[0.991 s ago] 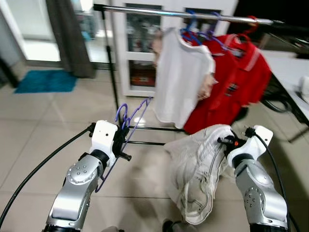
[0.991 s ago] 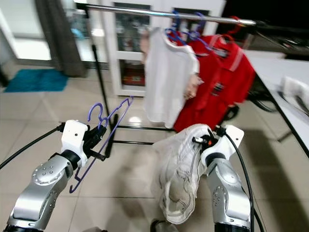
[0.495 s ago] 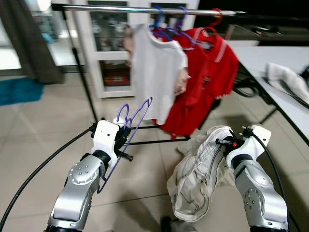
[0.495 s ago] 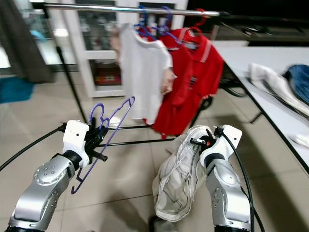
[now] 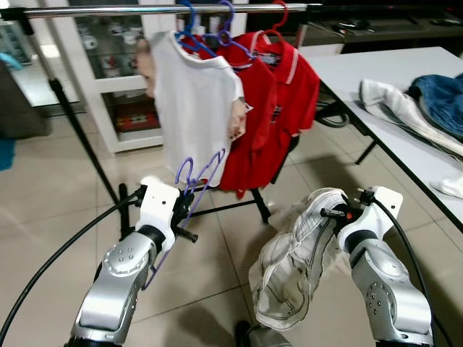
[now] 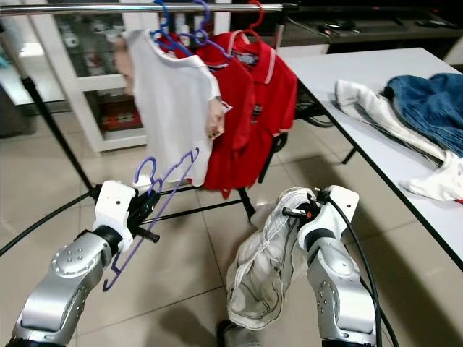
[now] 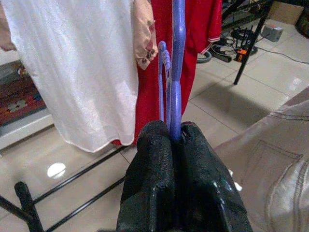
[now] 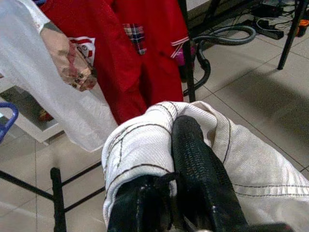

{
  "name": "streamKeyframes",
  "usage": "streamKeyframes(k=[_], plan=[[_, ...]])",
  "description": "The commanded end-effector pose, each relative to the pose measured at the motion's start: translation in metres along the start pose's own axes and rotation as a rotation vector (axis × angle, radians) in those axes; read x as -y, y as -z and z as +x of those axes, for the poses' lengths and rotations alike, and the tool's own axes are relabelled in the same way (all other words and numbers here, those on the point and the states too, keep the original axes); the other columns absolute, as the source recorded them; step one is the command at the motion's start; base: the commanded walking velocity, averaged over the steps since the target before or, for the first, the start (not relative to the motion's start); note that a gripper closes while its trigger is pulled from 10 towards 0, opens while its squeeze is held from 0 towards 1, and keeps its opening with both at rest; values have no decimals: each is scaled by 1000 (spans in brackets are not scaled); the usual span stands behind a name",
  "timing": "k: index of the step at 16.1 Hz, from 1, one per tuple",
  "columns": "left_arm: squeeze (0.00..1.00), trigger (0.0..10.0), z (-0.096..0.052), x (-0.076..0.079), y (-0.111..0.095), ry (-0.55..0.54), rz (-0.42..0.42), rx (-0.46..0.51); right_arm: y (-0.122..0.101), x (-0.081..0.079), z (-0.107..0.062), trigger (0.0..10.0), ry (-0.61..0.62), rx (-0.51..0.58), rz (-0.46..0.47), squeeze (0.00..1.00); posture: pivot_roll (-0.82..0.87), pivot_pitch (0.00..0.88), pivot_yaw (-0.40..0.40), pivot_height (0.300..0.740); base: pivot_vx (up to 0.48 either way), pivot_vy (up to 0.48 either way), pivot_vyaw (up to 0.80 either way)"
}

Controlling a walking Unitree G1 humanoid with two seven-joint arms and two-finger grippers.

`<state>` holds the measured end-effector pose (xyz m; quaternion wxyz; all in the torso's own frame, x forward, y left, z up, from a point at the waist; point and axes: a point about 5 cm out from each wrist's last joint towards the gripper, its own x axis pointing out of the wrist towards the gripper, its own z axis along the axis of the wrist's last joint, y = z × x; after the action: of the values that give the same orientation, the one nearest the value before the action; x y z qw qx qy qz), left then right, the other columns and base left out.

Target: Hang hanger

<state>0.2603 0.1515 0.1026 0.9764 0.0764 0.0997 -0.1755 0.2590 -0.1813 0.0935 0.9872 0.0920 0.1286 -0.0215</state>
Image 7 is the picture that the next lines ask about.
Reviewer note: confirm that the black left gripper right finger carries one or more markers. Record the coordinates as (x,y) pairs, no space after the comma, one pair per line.
(200,181)

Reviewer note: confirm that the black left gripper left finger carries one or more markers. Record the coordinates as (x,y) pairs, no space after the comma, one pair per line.
(149,169)

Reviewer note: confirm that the blue plastic clothes hanger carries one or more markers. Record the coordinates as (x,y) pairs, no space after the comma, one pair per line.
(177,101)

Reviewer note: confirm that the beige stitched garment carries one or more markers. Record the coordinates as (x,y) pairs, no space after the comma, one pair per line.
(277,169)

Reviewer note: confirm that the white hanging garment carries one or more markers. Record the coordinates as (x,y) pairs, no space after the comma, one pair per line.
(72,72)

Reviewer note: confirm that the steel and black clothes rack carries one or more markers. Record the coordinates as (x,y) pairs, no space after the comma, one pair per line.
(24,200)

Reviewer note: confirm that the white glass-door cabinet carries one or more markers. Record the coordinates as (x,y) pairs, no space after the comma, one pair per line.
(24,133)

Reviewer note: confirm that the orange and black device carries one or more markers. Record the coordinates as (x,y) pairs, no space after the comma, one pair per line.
(241,54)

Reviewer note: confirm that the colourful patterned textile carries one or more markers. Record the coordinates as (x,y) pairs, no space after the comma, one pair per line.
(19,96)

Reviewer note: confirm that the red garment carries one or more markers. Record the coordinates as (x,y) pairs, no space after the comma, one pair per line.
(200,21)

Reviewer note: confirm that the small grey box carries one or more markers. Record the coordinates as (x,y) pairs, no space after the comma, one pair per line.
(272,32)

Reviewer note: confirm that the black metal table frame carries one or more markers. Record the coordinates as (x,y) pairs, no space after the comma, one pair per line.
(251,46)

